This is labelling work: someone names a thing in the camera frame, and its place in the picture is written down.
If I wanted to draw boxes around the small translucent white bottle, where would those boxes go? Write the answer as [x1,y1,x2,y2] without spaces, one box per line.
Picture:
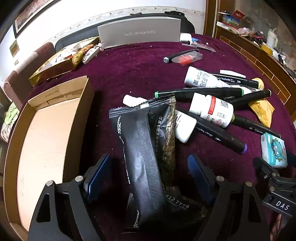
[122,95,148,107]

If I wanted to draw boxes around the yellow-green-capped black marker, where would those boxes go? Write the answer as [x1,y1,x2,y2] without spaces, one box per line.
[231,114,281,139]

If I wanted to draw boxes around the wooden cabinet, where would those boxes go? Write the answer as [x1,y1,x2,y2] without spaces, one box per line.
[205,0,296,121]

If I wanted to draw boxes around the clear plastic case red contents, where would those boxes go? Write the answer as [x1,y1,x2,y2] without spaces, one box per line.
[172,51,203,65]

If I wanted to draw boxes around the tall white squeeze bottle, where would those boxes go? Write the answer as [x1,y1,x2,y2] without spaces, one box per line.
[173,110,197,143]

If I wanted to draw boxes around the purple-capped black marker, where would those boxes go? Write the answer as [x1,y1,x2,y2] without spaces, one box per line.
[178,109,248,155]

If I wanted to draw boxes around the black leather sofa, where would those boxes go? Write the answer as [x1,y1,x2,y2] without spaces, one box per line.
[54,10,196,52]

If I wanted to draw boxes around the white charger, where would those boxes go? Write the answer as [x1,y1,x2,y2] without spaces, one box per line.
[179,33,192,45]

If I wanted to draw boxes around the white bottle with black print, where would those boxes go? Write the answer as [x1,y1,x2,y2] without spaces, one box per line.
[184,66,232,88]

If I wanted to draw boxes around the black marker with white print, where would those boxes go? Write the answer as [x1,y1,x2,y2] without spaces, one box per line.
[209,73,259,88]

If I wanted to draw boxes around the shallow cardboard box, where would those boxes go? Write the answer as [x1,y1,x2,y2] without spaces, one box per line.
[3,75,95,232]

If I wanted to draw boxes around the red box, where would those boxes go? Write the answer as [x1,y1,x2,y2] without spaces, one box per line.
[231,9,245,20]

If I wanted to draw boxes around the floral blanket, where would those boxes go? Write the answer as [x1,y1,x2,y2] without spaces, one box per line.
[0,102,20,142]

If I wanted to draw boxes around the person's right hand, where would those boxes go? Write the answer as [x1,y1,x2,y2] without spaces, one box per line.
[272,213,296,241]

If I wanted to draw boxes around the white bottle with red label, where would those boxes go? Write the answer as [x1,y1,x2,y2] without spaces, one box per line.
[189,93,234,128]

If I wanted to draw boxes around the white paper slip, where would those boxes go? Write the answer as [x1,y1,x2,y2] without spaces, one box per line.
[219,69,247,78]

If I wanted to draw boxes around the cartoon print tissue pack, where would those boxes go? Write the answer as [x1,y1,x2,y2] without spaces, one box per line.
[260,133,288,168]

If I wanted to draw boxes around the brown armchair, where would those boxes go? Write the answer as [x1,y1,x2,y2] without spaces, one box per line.
[3,42,55,109]

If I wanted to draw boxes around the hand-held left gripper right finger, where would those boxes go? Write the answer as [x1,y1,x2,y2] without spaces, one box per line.
[187,154,271,241]

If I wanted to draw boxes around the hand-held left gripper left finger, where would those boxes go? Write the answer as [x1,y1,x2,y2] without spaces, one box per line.
[28,153,114,241]

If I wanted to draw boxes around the yellow snack packet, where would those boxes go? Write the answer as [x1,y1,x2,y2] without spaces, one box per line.
[248,98,275,128]

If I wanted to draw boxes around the framed wall picture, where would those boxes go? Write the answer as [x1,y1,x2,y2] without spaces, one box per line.
[13,0,62,39]

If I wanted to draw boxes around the clear plastic packet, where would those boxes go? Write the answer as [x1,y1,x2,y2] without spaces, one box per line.
[181,38,216,52]

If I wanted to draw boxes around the cream-capped black marker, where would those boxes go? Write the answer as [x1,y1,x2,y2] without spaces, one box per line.
[228,89,271,105]

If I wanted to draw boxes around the gold wall plaque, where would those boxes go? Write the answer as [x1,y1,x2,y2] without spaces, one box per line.
[9,39,19,56]

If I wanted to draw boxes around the grey shoe box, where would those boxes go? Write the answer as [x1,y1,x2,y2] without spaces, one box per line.
[97,16,182,49]

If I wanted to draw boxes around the gold gift box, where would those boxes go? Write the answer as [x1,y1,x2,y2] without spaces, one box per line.
[29,37,101,87]

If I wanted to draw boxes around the white thermos cup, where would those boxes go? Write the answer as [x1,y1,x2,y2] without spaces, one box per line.
[266,28,279,49]

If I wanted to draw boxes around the green-capped black marker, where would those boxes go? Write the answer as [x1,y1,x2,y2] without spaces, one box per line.
[154,88,245,99]

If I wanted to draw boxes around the black packet with gold pattern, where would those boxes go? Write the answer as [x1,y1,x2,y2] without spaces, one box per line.
[139,94,208,223]

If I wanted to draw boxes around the white patterned pouch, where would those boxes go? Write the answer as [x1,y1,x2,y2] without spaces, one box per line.
[81,45,102,65]

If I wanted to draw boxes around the black pen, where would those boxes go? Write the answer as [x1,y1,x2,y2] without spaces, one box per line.
[163,48,199,63]

